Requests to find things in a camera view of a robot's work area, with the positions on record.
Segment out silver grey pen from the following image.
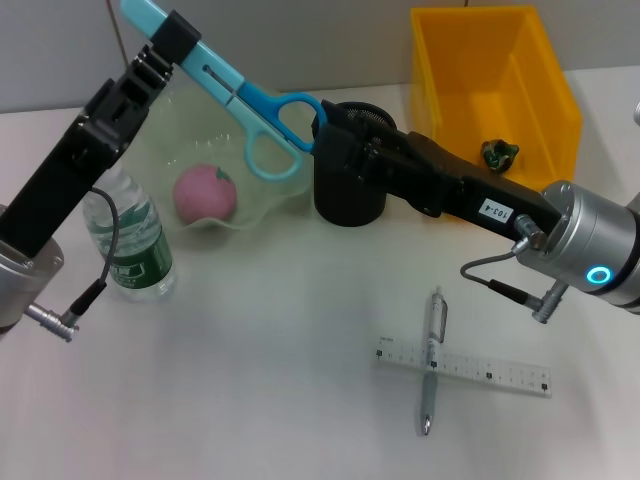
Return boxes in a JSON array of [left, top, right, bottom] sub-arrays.
[[415, 285, 450, 437]]

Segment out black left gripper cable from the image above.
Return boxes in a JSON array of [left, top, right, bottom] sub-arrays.
[[27, 187, 120, 345]]

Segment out clear plastic ruler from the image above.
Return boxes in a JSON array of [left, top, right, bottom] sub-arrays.
[[372, 335, 553, 399]]

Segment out pink toy peach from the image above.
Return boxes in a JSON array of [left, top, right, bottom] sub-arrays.
[[173, 163, 239, 224]]

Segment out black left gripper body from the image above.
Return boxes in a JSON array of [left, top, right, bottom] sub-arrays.
[[0, 77, 151, 259]]

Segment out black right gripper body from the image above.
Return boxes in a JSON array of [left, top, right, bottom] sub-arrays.
[[399, 130, 569, 247]]

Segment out green glass fruit bowl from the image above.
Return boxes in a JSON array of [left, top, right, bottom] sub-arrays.
[[124, 82, 314, 232]]

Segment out black mesh pen holder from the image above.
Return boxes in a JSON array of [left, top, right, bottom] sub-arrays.
[[312, 101, 398, 227]]

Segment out blue scissors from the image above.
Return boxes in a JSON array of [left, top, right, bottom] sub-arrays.
[[119, 0, 329, 180]]

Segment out clear water bottle green label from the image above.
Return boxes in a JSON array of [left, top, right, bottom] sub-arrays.
[[82, 164, 177, 303]]

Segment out yellow plastic bin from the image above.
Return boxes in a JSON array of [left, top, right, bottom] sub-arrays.
[[409, 4, 585, 194]]

